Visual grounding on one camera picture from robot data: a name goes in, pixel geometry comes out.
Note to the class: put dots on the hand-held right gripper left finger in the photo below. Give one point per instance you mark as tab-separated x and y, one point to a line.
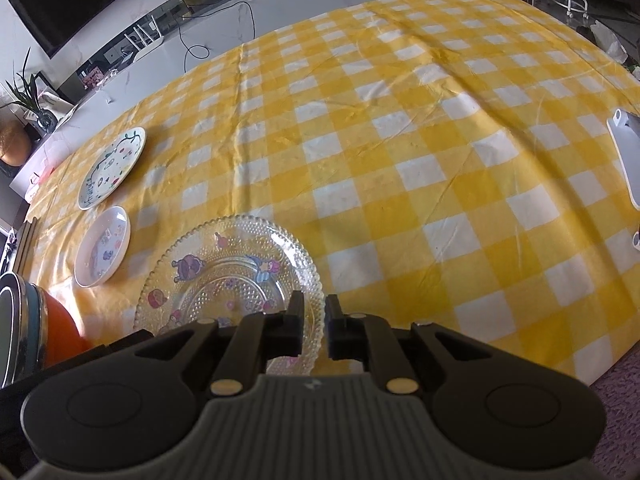
295	325

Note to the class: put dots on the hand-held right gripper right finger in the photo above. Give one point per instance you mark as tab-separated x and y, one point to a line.
334	330

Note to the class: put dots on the clear glass plate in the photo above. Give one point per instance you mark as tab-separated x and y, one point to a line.
225	270

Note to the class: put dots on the small pink plate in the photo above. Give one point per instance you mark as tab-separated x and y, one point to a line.
102	247

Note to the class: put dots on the orange steel bowl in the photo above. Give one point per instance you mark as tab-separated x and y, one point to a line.
62	330

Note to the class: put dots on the white painted plate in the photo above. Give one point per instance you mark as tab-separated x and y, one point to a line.
112	167

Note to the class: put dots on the blue steel bowl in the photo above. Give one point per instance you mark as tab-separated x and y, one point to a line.
35	320

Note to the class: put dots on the green ceramic bowl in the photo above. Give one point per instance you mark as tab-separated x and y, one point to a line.
5	330

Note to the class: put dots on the yellow checked tablecloth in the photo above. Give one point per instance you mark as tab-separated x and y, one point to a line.
400	160

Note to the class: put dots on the purple mat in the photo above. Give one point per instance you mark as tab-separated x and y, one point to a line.
620	410

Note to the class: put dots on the pink postcards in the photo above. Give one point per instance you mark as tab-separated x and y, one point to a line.
93	78

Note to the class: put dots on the white router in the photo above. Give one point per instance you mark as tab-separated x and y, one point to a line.
145	42

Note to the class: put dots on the plant in glass vase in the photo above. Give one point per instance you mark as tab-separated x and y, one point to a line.
46	120

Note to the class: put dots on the white card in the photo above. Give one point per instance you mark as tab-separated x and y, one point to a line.
57	102

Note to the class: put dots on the gold vase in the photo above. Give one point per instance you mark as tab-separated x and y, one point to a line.
12	142

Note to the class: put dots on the white cutting board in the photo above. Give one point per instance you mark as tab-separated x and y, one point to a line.
630	160

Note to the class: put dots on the white plastic bag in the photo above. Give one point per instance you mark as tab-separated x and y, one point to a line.
610	42

